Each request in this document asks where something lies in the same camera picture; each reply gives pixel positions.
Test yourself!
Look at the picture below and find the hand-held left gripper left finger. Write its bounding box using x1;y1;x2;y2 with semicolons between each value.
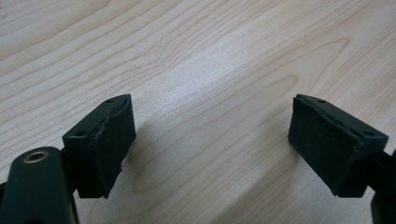
62;93;137;200

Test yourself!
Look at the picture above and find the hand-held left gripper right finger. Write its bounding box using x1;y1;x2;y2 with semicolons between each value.
287;93;389;199

